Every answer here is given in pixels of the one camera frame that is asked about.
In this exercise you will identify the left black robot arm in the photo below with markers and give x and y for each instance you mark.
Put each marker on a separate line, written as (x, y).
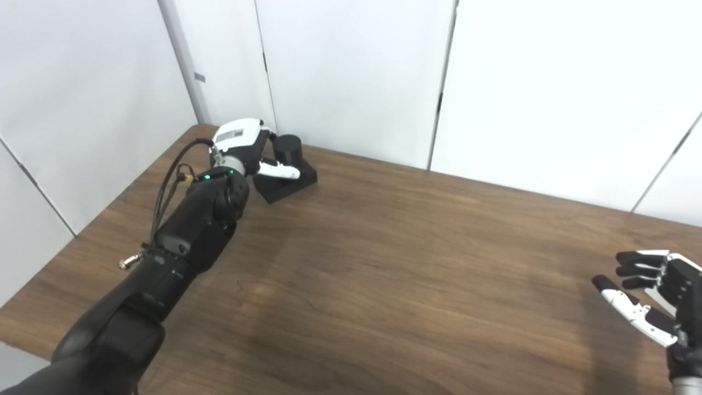
(192, 230)

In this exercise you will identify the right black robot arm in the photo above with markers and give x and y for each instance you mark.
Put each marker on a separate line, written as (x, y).
(688, 387)

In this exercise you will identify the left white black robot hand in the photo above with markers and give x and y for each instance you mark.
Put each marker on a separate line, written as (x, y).
(238, 137)

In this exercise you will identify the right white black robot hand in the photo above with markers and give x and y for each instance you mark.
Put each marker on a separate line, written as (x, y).
(685, 291)

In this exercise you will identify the black cylinder peg square base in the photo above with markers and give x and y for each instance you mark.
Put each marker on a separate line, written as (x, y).
(288, 151)

